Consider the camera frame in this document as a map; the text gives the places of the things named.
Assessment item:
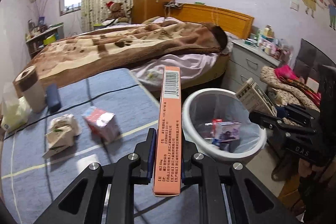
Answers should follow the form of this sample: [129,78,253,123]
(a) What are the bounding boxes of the green white tea box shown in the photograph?
[235,78,277,117]

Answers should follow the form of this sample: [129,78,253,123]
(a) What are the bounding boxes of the purple milk carton box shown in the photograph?
[212,119,242,143]

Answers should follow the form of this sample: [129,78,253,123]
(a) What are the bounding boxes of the paper bag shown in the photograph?
[43,114,81,159]

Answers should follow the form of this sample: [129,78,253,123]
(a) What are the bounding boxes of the orange red box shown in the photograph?
[153,66,182,197]

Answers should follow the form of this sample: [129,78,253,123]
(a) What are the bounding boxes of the white trash bin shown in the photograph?
[182,89,266,163]

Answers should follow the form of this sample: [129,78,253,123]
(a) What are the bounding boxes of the right hand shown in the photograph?
[298,159,336,188]

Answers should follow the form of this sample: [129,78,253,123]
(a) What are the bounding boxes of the floral quilted clothes pile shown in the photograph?
[260,65,321,112]

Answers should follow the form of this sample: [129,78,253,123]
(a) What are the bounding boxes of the dark grey chair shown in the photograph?
[293,39,335,83]

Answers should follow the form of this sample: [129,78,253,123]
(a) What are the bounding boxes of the grey drawer nightstand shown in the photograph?
[221,40,280,92]

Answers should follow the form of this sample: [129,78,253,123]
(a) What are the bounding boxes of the bottles on nightstand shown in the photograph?
[245,25,293,64]

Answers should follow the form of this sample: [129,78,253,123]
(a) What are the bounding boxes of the blue checked table cloth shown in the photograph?
[1,68,159,223]

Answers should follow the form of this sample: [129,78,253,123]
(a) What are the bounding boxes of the dark blue glasses case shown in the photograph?
[46,84,62,114]

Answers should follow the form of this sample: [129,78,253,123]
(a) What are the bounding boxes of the wooden bed headboard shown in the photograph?
[165,3,254,39]

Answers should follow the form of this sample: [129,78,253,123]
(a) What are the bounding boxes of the tissue pack yellow green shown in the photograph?
[1,83,31,133]

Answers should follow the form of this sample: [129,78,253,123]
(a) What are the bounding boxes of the beige brown tumbler cup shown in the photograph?
[15,65,46,113]

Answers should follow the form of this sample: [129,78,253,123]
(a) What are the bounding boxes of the pink bed sheet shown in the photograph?
[129,52,220,90]

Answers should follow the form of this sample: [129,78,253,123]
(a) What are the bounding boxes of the brown bear pattern blanket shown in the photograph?
[28,20,228,87]

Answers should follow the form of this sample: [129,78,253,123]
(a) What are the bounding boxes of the cluttered side desk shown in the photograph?
[26,23,64,59]

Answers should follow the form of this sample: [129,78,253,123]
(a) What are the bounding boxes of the vase with purple branches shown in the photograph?
[33,0,49,25]

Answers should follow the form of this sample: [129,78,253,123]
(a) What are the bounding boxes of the teddy bear red hat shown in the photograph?
[106,1,129,23]

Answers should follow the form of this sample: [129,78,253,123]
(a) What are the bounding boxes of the window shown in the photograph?
[59,0,81,16]

